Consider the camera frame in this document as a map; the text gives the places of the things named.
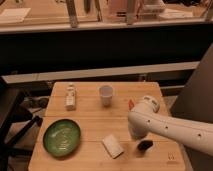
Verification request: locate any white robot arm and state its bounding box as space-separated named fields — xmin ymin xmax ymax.
xmin=128 ymin=95 xmax=213 ymax=156

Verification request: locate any black small object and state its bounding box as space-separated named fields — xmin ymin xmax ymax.
xmin=137 ymin=140 xmax=153 ymax=151

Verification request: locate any orange carrot toy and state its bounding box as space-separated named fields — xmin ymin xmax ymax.
xmin=128 ymin=99 xmax=135 ymax=110

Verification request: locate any white paper cup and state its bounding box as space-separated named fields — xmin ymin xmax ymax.
xmin=99 ymin=85 xmax=113 ymax=107

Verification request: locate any green round plate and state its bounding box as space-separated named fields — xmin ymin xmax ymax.
xmin=43 ymin=119 xmax=81 ymax=157

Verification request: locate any black chair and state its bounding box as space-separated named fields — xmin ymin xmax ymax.
xmin=0 ymin=76 xmax=43 ymax=171

